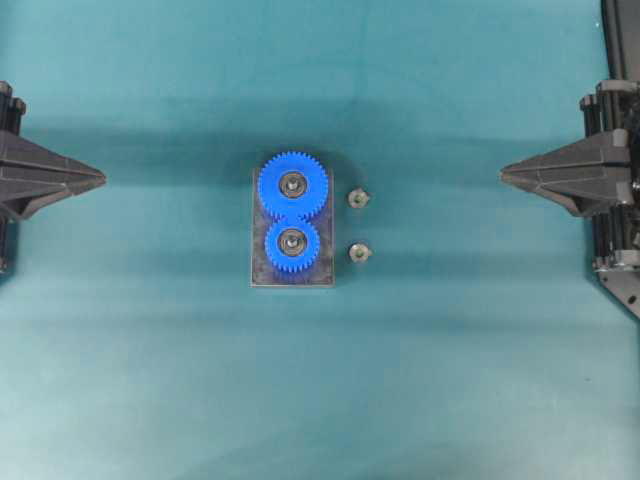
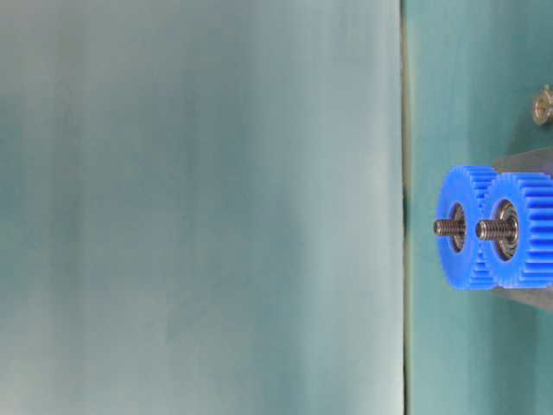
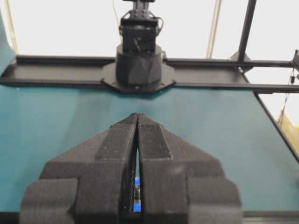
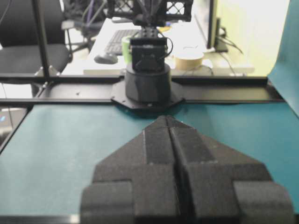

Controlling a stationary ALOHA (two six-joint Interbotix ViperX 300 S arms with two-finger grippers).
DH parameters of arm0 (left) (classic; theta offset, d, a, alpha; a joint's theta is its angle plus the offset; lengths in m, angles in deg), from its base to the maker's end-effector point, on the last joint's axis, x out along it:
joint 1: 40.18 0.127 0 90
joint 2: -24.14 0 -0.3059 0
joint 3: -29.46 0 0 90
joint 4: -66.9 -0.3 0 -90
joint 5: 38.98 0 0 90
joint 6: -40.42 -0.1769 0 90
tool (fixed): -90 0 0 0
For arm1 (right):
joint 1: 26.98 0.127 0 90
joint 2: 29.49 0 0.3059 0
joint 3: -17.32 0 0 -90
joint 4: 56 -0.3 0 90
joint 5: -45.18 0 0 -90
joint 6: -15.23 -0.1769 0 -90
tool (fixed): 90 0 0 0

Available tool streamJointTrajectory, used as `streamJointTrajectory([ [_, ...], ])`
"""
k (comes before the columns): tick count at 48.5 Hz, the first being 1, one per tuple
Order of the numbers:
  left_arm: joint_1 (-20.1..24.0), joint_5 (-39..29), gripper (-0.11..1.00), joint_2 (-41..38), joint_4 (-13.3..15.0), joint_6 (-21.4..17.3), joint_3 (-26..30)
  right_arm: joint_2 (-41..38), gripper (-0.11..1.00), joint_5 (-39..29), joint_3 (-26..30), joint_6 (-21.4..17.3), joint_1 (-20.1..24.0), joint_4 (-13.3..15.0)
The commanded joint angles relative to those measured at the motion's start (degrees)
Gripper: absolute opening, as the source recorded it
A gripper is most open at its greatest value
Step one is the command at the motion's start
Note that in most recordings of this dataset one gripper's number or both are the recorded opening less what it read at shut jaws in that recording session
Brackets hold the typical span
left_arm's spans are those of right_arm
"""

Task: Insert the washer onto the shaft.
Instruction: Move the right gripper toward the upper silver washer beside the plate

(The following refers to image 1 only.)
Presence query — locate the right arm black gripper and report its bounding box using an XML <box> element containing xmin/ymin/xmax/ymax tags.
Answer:
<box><xmin>499</xmin><ymin>78</ymin><xmax>640</xmax><ymax>274</ymax></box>

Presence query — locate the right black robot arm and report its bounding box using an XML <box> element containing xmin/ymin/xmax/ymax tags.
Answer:
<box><xmin>500</xmin><ymin>80</ymin><xmax>639</xmax><ymax>315</ymax></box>

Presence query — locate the small blue plastic gear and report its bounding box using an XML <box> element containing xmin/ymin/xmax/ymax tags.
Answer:
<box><xmin>264</xmin><ymin>218</ymin><xmax>321</xmax><ymax>273</ymax></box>

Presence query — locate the large blue plastic gear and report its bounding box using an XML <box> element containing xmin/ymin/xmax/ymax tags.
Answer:
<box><xmin>257</xmin><ymin>151</ymin><xmax>329</xmax><ymax>219</ymax></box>

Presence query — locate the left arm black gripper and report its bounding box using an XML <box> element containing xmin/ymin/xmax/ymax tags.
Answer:
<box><xmin>0</xmin><ymin>80</ymin><xmax>107</xmax><ymax>274</ymax></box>

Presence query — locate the grey metal base plate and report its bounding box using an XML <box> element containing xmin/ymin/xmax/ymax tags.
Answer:
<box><xmin>250</xmin><ymin>166</ymin><xmax>336</xmax><ymax>288</ymax></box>

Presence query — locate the black frame rail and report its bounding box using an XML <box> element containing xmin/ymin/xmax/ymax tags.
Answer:
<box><xmin>601</xmin><ymin>0</ymin><xmax>640</xmax><ymax>81</ymax></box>

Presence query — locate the grey metal washer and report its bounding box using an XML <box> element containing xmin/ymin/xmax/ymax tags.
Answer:
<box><xmin>348</xmin><ymin>243</ymin><xmax>373</xmax><ymax>263</ymax></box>
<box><xmin>347</xmin><ymin>187</ymin><xmax>371</xmax><ymax>209</ymax></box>

